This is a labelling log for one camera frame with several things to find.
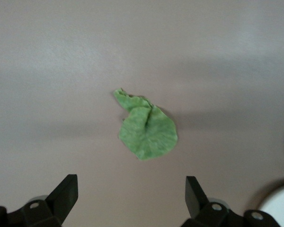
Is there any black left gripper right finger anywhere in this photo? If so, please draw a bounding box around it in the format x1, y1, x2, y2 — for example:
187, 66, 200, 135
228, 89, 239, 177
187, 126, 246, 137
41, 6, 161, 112
181, 175, 282, 227

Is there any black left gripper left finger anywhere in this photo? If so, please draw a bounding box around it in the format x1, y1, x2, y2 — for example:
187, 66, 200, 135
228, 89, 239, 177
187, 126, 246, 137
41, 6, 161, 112
0, 174, 79, 227

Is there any green lettuce leaf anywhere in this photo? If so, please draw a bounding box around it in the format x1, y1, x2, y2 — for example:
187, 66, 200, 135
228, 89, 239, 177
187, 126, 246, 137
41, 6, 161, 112
113, 87, 179, 162

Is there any brown table cover sheet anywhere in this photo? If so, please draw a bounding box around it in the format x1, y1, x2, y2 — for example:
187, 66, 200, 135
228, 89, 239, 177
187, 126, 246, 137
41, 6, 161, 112
0, 0, 284, 227

